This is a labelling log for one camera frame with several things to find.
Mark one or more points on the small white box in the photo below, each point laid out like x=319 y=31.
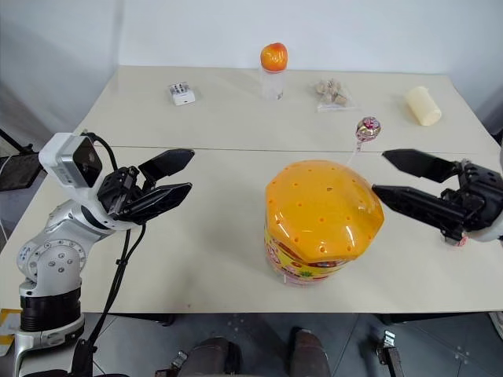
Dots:
x=181 y=94

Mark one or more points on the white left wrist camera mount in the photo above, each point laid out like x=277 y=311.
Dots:
x=63 y=157

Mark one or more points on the yellow white object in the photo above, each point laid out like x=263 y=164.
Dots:
x=8 y=331

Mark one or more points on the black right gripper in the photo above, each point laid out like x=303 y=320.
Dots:
x=477 y=192

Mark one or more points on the metal table foot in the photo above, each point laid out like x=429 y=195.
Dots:
x=389 y=349
x=177 y=363

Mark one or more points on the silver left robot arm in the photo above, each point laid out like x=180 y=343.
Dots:
x=51 y=267

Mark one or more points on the lollipop jar with orange lid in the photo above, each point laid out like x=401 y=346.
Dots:
x=320 y=216

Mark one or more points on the black flat panel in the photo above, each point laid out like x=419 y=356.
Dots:
x=17 y=170

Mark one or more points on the cream cylinder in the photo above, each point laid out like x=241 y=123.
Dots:
x=423 y=106

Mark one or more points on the dark rounded shape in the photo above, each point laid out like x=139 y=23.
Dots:
x=214 y=357
x=310 y=353

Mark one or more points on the clear bag of snacks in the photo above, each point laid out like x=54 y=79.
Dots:
x=333 y=94

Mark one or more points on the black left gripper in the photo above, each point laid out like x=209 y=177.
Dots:
x=118 y=188

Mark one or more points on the wrapped pink lollipop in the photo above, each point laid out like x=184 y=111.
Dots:
x=368 y=129

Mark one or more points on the orange red fruit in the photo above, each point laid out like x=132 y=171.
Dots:
x=274 y=56

